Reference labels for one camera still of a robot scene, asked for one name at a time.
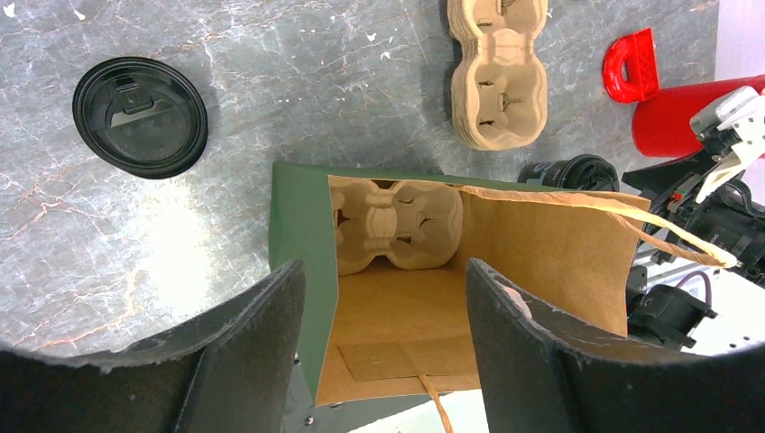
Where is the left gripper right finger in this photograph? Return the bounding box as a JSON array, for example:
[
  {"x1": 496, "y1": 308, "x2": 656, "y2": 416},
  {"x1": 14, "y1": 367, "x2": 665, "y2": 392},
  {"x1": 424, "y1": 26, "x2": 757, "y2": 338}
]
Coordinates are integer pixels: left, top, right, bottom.
[{"x1": 465, "y1": 259, "x2": 764, "y2": 432}]

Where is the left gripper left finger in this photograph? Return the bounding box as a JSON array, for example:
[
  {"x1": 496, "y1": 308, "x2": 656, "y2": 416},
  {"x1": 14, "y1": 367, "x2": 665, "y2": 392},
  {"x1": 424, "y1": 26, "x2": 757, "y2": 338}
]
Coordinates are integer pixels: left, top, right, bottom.
[{"x1": 1, "y1": 261, "x2": 306, "y2": 432}]

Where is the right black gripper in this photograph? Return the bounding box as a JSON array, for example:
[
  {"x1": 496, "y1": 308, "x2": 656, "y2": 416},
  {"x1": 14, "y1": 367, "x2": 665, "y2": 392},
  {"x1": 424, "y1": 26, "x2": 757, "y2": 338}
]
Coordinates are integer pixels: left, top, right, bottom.
[{"x1": 622, "y1": 151, "x2": 764, "y2": 284}]

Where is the green paper bag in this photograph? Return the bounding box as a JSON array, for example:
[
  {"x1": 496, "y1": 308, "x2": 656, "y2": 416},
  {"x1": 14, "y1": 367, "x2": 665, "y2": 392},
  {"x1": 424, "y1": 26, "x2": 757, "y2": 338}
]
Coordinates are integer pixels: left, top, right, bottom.
[{"x1": 267, "y1": 161, "x2": 742, "y2": 433}]

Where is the single cardboard cup carrier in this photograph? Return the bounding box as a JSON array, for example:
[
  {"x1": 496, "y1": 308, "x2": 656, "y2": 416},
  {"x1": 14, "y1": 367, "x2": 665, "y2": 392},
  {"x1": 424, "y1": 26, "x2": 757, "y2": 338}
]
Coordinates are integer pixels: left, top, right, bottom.
[{"x1": 329, "y1": 176, "x2": 464, "y2": 276}]

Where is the black paper coffee cup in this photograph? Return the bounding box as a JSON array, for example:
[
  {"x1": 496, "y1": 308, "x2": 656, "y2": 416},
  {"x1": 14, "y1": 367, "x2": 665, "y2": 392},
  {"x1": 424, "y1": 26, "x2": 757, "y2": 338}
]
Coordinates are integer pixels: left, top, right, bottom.
[{"x1": 517, "y1": 154, "x2": 620, "y2": 192}]

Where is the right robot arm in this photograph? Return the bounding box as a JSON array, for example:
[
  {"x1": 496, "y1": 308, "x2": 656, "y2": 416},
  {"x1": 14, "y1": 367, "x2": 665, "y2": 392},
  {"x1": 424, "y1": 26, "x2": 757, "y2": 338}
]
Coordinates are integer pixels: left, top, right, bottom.
[{"x1": 622, "y1": 151, "x2": 764, "y2": 350}]

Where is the red mug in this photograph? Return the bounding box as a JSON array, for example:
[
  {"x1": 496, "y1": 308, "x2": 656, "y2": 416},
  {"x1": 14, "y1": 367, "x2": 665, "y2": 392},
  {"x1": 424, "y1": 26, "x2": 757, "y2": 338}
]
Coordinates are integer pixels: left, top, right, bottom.
[{"x1": 602, "y1": 28, "x2": 764, "y2": 158}]

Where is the stack of black lids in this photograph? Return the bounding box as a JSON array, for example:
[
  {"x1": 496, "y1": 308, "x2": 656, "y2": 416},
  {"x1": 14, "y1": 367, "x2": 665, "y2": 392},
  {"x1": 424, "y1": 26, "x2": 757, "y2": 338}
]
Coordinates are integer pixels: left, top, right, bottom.
[{"x1": 71, "y1": 57, "x2": 209, "y2": 180}]

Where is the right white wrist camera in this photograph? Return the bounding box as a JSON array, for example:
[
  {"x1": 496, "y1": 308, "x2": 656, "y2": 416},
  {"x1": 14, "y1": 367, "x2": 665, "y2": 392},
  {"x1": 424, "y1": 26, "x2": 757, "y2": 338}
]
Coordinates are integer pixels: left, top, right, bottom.
[{"x1": 689, "y1": 86, "x2": 764, "y2": 204}]

